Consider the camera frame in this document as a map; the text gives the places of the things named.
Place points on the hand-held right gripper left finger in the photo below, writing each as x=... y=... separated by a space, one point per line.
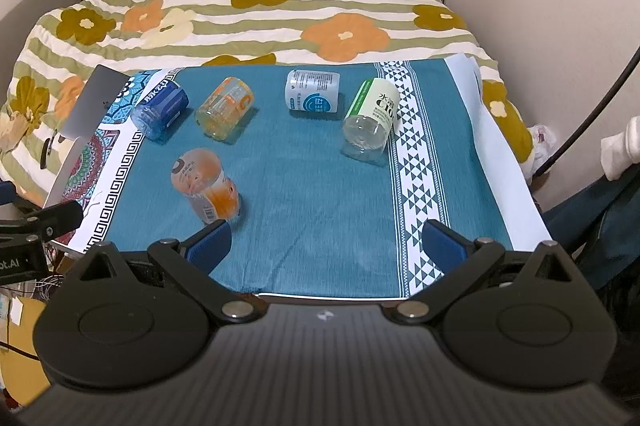
x=212 y=245

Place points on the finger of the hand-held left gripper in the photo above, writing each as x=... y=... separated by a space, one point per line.
x=6 y=195
x=50 y=218

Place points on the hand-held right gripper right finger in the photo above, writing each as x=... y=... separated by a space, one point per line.
x=442 y=246

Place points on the orange label plastic cup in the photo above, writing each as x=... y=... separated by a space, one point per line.
x=205 y=188
x=225 y=107

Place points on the green label plastic cup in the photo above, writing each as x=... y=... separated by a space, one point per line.
x=371 y=121

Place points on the blue label plastic cup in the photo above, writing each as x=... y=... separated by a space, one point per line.
x=160 y=108

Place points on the white and blue label cup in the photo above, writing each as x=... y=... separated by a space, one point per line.
x=312 y=92

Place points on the cardboard box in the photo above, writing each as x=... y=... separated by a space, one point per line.
x=22 y=336

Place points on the teal patterned cloth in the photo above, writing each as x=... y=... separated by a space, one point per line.
x=310 y=186

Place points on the silver laptop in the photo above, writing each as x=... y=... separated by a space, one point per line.
x=87 y=106

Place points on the dark clothing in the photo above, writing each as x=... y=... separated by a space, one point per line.
x=595 y=231

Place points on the grey sofa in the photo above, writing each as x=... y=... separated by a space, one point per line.
x=35 y=6

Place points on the white sock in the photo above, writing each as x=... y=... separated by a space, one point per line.
x=620 y=146

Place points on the floral striped blanket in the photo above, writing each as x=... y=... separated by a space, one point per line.
x=280 y=21

